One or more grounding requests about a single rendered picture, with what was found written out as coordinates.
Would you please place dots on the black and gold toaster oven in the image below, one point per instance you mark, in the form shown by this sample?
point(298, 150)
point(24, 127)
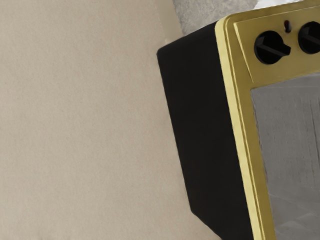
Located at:
point(200, 120)

